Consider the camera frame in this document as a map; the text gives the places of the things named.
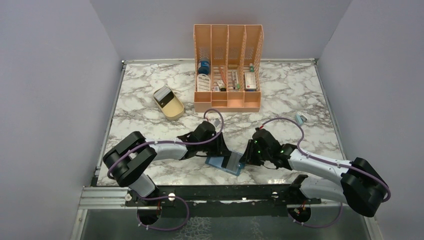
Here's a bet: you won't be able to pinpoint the white red box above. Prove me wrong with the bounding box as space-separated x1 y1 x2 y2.
244 72 257 92

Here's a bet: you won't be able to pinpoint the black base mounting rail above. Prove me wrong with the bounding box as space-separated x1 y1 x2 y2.
125 184 322 219

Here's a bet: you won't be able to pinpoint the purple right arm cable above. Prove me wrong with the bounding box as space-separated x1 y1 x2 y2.
258 117 392 229

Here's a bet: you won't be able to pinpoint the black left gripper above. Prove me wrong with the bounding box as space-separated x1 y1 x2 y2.
198 132 231 158

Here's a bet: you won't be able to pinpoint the teal leather card holder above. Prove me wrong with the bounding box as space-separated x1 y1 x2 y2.
205 156 245 176

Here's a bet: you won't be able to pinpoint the pens in organizer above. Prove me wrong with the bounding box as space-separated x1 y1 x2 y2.
230 70 240 92

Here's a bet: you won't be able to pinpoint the small white red packet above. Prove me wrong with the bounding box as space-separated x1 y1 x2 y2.
212 86 221 92

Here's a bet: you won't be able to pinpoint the light blue small clip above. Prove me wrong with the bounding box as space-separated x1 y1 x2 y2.
294 111 308 126

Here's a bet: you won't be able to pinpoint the silver credit card in tray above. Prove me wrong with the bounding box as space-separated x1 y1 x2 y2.
153 85 172 102

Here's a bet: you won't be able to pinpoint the white rounded label card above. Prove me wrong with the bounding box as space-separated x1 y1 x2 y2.
196 73 211 92

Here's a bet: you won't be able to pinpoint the orange desk file organizer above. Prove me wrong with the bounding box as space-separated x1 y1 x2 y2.
193 24 264 113

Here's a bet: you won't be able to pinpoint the blue tape roll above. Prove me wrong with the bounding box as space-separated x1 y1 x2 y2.
197 59 211 75

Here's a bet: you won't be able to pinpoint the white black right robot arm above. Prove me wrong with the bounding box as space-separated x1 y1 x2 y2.
240 128 389 217

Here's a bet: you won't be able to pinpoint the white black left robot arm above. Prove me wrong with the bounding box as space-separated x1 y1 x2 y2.
102 121 232 206

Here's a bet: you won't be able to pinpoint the beige oval tray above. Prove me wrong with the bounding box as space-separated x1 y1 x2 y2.
153 85 185 121

